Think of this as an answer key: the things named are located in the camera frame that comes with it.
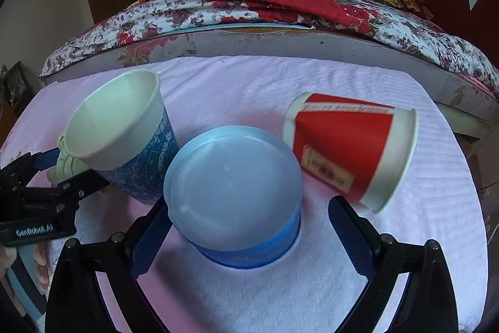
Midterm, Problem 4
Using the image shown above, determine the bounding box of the blue patterned paper cup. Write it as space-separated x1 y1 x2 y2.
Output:
64 69 178 204

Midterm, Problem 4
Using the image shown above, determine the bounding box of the bed with floral sheet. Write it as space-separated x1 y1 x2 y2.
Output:
40 0 498 123

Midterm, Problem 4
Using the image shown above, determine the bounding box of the pink covered low table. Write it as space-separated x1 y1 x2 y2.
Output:
1 56 488 332

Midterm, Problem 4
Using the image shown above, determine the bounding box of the blue round tub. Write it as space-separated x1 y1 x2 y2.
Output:
163 126 304 269

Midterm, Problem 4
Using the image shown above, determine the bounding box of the red white paper cup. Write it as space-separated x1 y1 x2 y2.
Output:
282 92 419 213

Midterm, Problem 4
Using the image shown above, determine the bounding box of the red heart-shaped headboard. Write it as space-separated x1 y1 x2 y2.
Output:
424 0 499 67

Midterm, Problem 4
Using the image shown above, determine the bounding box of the person's left hand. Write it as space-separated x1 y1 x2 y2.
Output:
1 242 50 291

